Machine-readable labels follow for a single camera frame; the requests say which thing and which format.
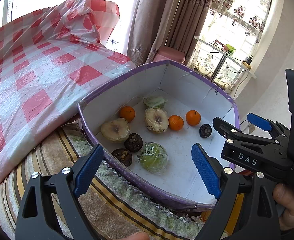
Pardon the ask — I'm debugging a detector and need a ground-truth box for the orange mandarin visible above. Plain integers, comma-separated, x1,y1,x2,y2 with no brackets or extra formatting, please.
169,115,184,131

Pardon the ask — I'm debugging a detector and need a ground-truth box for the small cut fruit half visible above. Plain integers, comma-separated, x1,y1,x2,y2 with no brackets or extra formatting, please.
144,107,169,133

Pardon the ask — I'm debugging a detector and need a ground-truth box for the green apple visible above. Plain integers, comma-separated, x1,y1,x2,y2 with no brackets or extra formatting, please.
137,142,169,174

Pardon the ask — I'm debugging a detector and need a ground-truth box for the dark mangosteen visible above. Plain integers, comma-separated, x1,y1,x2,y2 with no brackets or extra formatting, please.
124,133,144,153
112,148,132,167
199,124,212,138

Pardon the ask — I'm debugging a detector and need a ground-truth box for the large cut fruit half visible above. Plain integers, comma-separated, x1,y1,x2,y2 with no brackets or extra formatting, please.
101,118,130,142

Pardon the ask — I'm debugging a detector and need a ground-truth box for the person right hand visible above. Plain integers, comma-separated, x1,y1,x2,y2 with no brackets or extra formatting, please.
273,183,294,231

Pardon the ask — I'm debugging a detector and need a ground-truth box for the person left hand thumb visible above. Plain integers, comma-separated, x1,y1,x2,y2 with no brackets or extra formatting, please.
120,231,150,240

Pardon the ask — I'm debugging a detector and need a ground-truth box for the mandarin in box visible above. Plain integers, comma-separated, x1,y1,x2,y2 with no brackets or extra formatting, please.
186,110,201,126
119,106,135,122

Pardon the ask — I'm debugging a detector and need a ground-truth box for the glass side table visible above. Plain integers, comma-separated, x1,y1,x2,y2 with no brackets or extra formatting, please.
194,36,257,79

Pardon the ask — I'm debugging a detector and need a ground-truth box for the floral sheer curtain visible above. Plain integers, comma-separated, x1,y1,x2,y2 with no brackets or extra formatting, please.
188,0,271,83

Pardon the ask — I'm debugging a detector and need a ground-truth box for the striped sofa cover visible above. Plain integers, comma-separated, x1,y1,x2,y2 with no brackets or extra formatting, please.
0,123,204,239

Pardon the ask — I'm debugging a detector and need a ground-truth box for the purple white cardboard box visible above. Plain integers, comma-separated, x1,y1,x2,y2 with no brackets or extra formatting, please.
78,60,240,211

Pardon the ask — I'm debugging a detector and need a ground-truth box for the wrapped pale green fruit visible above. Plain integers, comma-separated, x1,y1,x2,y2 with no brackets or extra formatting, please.
143,96,167,108

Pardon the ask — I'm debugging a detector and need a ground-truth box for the pink plastic stool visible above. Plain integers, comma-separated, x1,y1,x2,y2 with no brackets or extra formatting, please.
153,46,186,64

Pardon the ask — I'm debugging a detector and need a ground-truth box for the brown patterned curtain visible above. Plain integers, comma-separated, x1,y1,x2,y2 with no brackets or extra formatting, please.
127,0,212,66

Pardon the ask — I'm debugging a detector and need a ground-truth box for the red white checkered tablecloth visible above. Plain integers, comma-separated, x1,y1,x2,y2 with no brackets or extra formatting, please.
0,0,134,183

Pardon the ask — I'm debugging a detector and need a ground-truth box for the black charger with cable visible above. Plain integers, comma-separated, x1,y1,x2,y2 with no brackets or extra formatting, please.
227,55,252,74

